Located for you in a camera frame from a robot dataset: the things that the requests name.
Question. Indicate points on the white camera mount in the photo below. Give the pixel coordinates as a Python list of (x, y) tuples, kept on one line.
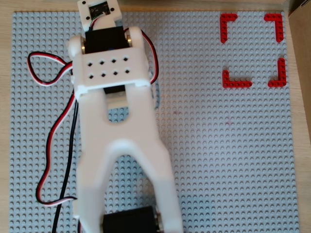
[(114, 18)]

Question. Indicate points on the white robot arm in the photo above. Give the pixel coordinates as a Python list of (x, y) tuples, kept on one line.
[(116, 70)]

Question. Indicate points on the red L-shaped Lego beam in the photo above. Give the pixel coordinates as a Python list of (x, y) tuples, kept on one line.
[(279, 26), (281, 77), (233, 84), (223, 26)]

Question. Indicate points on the grey Lego baseplate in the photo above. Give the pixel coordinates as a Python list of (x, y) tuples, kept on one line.
[(218, 145)]

